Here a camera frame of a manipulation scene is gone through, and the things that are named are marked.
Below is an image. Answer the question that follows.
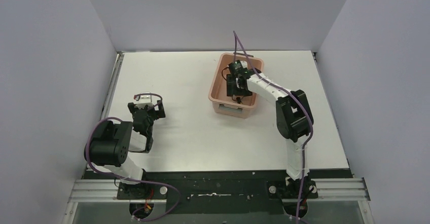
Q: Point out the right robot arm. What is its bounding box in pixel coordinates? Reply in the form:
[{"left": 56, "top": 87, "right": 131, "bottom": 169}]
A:
[{"left": 225, "top": 60, "right": 313, "bottom": 197}]

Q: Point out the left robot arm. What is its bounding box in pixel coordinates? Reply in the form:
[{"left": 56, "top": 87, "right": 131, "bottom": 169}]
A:
[{"left": 84, "top": 100, "right": 166, "bottom": 185}]

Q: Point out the pink plastic bin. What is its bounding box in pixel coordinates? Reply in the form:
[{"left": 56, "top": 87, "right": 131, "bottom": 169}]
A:
[{"left": 208, "top": 53, "right": 259, "bottom": 119}]

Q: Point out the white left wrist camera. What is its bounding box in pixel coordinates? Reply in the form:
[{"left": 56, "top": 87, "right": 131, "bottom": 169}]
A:
[{"left": 134, "top": 95, "right": 153, "bottom": 109}]

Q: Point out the aluminium side rail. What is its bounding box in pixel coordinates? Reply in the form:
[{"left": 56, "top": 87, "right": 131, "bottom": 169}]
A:
[{"left": 100, "top": 52, "right": 124, "bottom": 119}]

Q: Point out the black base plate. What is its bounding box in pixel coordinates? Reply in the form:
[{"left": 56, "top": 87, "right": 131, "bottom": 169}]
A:
[{"left": 82, "top": 168, "right": 353, "bottom": 215}]

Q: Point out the aluminium front rail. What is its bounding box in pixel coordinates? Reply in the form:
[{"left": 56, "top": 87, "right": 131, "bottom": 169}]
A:
[{"left": 68, "top": 178, "right": 371, "bottom": 204}]

